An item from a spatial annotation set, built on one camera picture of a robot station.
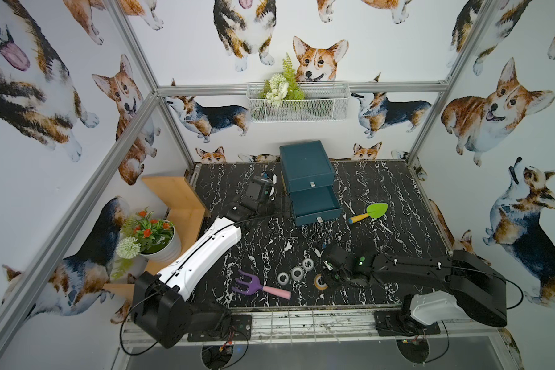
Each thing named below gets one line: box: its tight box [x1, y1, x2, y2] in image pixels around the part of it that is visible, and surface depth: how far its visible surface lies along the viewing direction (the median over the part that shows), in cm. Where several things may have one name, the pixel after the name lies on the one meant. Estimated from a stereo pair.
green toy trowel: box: [348, 202, 389, 225], surface depth 106 cm
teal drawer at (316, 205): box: [289, 185, 344, 227], surface depth 94 cm
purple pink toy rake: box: [231, 269, 293, 300], surface depth 83 cm
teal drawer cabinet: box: [279, 140, 342, 211], surface depth 94 cm
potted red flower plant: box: [115, 207, 182, 263], surface depth 74 cm
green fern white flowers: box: [260, 53, 306, 108], surface depth 82 cm
